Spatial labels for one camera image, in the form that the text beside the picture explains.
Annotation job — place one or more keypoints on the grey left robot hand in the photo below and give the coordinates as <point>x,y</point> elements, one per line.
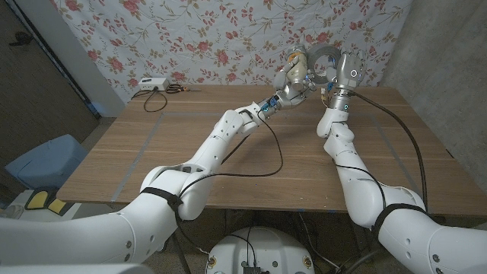
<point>289,93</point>

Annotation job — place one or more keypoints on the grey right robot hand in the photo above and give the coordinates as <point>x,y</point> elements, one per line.
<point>348,72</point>

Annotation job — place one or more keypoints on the plastic bottle with orange label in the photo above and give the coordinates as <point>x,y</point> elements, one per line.
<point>298,74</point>

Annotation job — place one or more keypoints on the grey duct tape roll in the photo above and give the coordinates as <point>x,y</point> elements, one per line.
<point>316,51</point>

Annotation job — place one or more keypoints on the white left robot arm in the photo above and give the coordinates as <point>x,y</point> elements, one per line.
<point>213,152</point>

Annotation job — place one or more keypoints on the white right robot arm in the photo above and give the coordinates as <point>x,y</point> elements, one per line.
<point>357,190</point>

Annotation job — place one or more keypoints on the floral backdrop cloth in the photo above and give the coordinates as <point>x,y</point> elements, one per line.
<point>190,38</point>

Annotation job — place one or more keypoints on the white power box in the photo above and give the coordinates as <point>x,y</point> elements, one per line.
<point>154,83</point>

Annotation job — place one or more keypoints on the white robot torso base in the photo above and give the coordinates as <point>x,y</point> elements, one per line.
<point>262,247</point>

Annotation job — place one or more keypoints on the yellow black foot pedal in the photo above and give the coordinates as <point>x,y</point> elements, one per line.
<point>59,206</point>
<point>37,199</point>

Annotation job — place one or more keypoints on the grey sneaker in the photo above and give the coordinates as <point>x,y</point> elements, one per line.
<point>9,211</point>

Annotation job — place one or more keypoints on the black wall hook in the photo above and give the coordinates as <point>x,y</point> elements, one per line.
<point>21,38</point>

